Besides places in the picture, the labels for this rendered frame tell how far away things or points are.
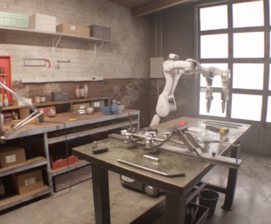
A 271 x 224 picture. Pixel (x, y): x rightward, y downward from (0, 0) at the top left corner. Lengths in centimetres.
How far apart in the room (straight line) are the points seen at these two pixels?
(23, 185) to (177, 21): 399
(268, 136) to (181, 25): 272
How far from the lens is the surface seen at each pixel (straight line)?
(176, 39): 464
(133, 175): 105
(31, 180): 253
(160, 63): 463
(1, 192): 255
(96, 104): 353
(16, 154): 237
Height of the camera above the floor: 131
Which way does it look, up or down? 9 degrees down
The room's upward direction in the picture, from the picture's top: straight up
